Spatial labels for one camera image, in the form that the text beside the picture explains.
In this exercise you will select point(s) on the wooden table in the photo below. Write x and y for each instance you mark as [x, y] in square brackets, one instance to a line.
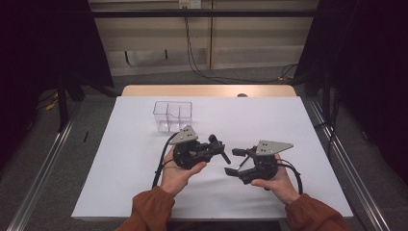
[192, 90]

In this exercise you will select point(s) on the black curtain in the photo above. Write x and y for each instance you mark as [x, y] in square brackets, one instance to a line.
[372, 64]
[38, 48]

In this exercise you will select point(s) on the black horizontal bar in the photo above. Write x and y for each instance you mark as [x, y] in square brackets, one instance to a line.
[224, 13]

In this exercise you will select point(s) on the black metal stand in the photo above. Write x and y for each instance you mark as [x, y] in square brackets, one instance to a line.
[62, 106]
[326, 96]

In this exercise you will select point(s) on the person's right hand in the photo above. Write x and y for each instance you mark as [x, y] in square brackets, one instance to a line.
[282, 186]

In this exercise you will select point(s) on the aluminium floor rail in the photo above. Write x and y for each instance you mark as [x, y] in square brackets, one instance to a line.
[45, 166]
[352, 173]

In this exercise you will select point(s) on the white power outlet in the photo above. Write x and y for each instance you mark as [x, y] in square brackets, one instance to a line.
[190, 4]

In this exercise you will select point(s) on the white table mat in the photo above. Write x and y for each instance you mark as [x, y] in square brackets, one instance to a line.
[128, 179]

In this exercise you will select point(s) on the clear plastic organizer box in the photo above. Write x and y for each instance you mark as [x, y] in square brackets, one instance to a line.
[166, 115]

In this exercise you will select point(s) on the round table grommet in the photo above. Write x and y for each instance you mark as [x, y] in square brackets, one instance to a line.
[242, 95]

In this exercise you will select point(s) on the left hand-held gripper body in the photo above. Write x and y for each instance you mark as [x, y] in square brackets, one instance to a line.
[187, 154]

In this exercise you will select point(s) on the person's left hand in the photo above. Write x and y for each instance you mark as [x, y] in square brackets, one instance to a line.
[174, 178]

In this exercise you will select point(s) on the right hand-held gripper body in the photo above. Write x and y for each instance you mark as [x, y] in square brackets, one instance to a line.
[266, 166]

